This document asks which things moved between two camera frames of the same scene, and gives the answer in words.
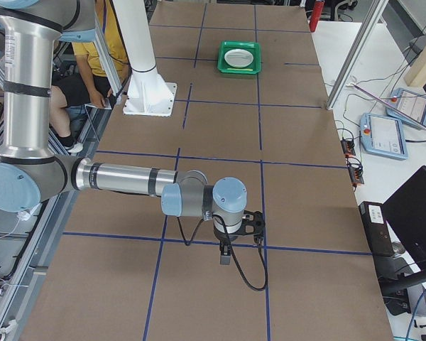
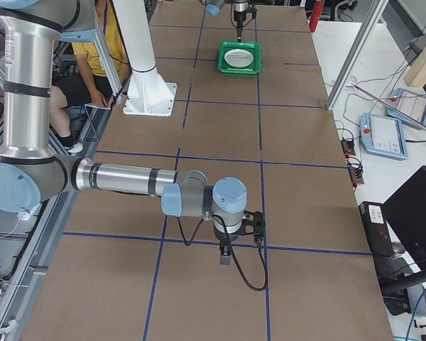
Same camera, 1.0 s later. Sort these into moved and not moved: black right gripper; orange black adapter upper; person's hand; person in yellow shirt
Moved: person's hand
Not moved: black right gripper; person in yellow shirt; orange black adapter upper
